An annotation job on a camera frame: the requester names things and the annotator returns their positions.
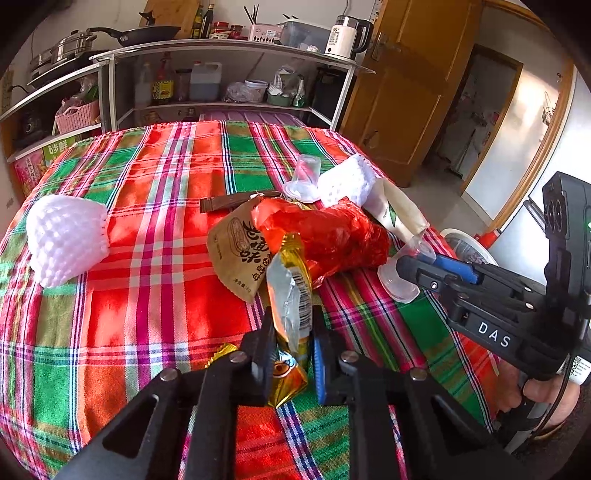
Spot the red printed carton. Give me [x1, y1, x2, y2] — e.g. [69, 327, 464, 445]
[12, 154, 48, 198]

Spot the white electric kettle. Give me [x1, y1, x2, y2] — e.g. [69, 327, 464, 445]
[324, 15, 374, 62]

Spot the translucent jelly cup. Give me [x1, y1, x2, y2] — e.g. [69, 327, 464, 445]
[282, 181, 322, 203]

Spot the red thermos flask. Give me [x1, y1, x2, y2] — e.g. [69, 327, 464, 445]
[475, 231, 502, 253]

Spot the red plastic bag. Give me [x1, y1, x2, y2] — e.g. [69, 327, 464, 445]
[252, 198, 392, 288]

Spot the gas stove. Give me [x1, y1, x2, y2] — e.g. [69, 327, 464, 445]
[27, 48, 112, 89]

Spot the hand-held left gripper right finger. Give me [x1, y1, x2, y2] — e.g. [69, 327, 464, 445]
[311, 306, 532, 480]

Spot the white green paper wrapper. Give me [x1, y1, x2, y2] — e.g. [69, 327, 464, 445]
[366, 176, 431, 246]

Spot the steel cooking pot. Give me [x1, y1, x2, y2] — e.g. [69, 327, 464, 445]
[30, 30, 99, 71]

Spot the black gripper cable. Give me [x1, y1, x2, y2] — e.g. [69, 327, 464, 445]
[531, 354, 575, 432]

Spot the green printed carton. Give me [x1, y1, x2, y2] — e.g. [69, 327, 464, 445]
[43, 136, 80, 169]

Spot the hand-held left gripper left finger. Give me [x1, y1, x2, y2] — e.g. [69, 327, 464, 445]
[55, 307, 278, 480]

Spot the red green plaid tablecloth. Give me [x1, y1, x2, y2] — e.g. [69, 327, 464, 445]
[0, 121, 502, 480]

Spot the metal kitchen shelf rack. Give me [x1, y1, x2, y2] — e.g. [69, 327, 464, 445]
[0, 60, 112, 163]
[90, 39, 377, 134]

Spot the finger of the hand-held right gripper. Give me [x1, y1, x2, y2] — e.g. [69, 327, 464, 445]
[431, 253, 551, 306]
[396, 255, 546, 324]

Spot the white round trash bin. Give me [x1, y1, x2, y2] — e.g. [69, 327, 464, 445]
[438, 227, 500, 269]

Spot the small white foam fruit net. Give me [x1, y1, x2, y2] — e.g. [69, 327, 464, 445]
[318, 154, 380, 208]

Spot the brown paper snack packet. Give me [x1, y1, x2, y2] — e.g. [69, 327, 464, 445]
[207, 203, 280, 304]

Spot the pink utensil holder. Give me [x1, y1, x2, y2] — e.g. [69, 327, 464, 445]
[248, 22, 285, 44]

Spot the purple lidded storage box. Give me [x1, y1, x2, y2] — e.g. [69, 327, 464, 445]
[199, 109, 308, 129]

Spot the printed plastic bag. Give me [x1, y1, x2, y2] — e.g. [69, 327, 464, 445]
[268, 67, 297, 97]

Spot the wire wall rack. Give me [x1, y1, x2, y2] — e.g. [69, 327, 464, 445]
[542, 90, 563, 126]

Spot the clear plastic cup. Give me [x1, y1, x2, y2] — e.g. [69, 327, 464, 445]
[294, 155, 320, 186]
[378, 234, 437, 304]

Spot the wooden door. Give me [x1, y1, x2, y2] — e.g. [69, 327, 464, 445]
[338, 0, 484, 188]

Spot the person's right hand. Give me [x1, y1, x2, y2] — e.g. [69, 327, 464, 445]
[495, 357, 583, 428]

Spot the clear plastic bottle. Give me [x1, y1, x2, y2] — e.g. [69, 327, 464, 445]
[134, 62, 153, 108]

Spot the white plastic tub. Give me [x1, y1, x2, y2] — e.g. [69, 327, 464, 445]
[244, 79, 270, 103]

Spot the wooden cutting board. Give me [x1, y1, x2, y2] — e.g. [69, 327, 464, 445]
[139, 0, 202, 41]

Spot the large white foam fruit net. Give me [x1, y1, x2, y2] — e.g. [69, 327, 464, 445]
[26, 194, 110, 288]

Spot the plastic jug dark liquid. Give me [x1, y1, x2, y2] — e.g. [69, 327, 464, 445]
[189, 61, 223, 103]

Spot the crumpled clear plastic bag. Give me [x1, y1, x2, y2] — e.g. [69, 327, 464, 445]
[223, 82, 253, 103]

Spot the yellow label oil bottle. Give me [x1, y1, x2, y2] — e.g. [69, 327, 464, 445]
[152, 53, 177, 104]

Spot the clear plastic storage box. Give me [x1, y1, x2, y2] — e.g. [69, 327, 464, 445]
[279, 19, 334, 52]

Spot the silver refrigerator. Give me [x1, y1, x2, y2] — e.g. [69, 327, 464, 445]
[489, 196, 555, 266]

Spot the brown strip wrapper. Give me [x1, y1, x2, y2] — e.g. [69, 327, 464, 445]
[199, 191, 282, 214]

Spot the small black appliance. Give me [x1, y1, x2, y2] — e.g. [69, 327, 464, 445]
[14, 111, 48, 149]

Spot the pink woven basket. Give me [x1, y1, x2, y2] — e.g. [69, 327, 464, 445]
[54, 99, 102, 136]

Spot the gold foil snack wrapper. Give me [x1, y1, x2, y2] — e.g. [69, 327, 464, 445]
[205, 233, 320, 409]

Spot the black frying pan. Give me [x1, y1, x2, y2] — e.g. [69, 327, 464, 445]
[87, 25, 182, 48]

